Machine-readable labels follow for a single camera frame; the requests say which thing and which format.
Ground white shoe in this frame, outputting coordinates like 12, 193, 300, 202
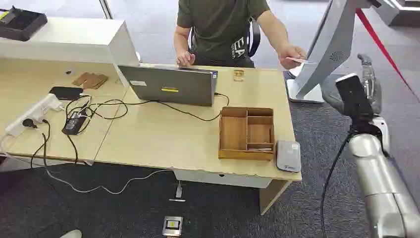
59, 229, 83, 238

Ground metal floor socket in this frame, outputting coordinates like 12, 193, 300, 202
162, 216, 184, 238

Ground white kiosk stand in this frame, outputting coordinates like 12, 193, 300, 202
286, 0, 383, 105

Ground black phone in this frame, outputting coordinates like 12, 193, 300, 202
49, 86, 84, 101

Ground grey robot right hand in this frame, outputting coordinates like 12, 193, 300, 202
321, 54, 383, 116

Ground person's left hand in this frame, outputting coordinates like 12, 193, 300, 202
278, 44, 308, 70

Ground white card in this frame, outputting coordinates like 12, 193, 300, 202
285, 57, 313, 65

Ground black power adapter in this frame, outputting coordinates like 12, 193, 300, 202
61, 111, 89, 136

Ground red floor tape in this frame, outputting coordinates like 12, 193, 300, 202
355, 7, 420, 101

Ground grey card reader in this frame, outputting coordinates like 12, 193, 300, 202
276, 140, 302, 174

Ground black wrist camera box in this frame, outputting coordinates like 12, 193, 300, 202
335, 72, 381, 134

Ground white cabinet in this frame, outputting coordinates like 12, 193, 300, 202
0, 17, 141, 67

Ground wooden compartment box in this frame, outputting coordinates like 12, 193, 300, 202
218, 106, 275, 162

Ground black tray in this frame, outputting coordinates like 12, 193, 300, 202
0, 6, 49, 42

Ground white cable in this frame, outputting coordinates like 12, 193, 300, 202
0, 134, 174, 195

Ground metal pole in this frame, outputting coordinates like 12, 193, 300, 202
98, 0, 114, 20

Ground grey laptop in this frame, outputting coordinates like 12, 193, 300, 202
118, 63, 219, 107

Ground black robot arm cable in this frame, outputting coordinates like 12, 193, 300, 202
320, 129, 357, 238

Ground brown cardboard pieces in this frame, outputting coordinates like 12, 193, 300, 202
71, 72, 109, 90

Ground white power strip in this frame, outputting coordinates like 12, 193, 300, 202
4, 93, 65, 137

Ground white floor cable plug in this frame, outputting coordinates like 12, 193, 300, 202
169, 183, 186, 203

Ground person's right hand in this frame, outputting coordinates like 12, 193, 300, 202
176, 51, 196, 68

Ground black plug cable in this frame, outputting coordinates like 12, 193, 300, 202
22, 118, 79, 169

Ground black laptop power cable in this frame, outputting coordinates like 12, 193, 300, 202
65, 92, 230, 123

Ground white grey counter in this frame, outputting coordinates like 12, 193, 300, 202
372, 0, 420, 28

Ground person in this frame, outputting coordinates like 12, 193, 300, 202
173, 0, 308, 70

